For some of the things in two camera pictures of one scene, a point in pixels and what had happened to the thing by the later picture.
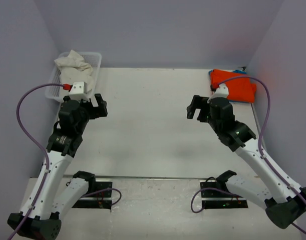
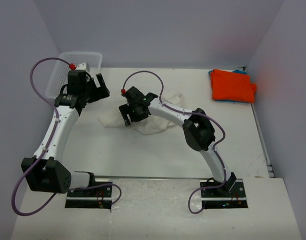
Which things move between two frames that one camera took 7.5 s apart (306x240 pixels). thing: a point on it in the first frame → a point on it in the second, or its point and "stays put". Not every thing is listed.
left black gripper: x=99 y=111 → x=100 y=92
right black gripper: x=198 y=102 → x=126 y=109
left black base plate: x=102 y=200 stays put
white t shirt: x=74 y=69 → x=155 y=122
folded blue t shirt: x=238 y=71 stays put
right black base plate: x=215 y=199 stays put
